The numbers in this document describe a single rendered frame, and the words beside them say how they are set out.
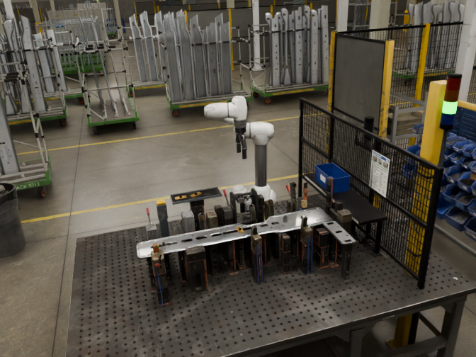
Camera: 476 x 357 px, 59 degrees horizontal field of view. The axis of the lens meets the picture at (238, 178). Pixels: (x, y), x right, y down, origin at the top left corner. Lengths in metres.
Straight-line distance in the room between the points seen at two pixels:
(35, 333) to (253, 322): 2.06
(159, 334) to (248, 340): 0.53
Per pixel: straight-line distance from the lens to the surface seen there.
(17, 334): 4.16
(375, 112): 4.94
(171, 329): 2.70
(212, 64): 9.93
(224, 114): 2.86
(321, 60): 10.89
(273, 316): 2.72
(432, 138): 2.73
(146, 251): 2.85
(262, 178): 3.54
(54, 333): 4.02
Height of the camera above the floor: 2.53
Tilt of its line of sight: 24 degrees down
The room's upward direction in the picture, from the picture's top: 3 degrees counter-clockwise
